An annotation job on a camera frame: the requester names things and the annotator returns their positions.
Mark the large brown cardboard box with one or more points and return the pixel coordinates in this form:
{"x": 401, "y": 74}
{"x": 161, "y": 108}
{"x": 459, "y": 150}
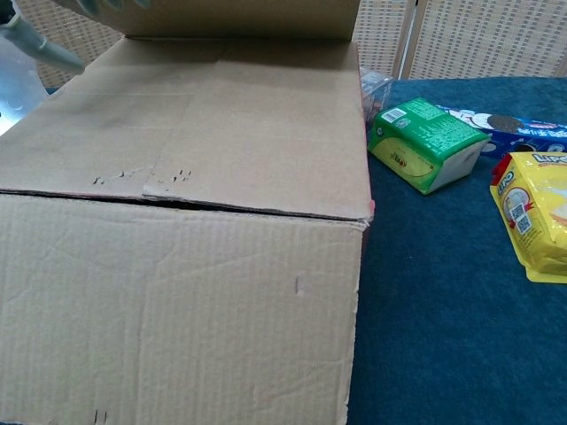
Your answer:
{"x": 199, "y": 288}

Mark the clear plastic snack container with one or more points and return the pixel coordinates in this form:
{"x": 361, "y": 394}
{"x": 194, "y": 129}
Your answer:
{"x": 376, "y": 88}

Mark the dark blue table cloth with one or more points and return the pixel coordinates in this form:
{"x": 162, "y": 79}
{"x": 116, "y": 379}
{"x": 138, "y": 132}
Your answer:
{"x": 443, "y": 310}

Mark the blue Oreo cookie package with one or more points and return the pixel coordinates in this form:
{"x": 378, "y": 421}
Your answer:
{"x": 527, "y": 130}

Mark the green tissue pack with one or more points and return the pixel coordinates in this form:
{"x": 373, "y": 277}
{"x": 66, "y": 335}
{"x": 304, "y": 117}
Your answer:
{"x": 425, "y": 137}

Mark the woven rattan folding screen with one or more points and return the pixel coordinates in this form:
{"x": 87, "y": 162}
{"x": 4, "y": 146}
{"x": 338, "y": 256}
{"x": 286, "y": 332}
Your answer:
{"x": 478, "y": 35}

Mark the yellow Lipo snack bag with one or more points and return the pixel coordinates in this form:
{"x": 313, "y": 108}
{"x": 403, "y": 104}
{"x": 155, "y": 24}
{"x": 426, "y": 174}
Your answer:
{"x": 540, "y": 212}

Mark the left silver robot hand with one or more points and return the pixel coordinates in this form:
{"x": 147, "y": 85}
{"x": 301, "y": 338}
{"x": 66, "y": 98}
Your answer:
{"x": 48, "y": 51}

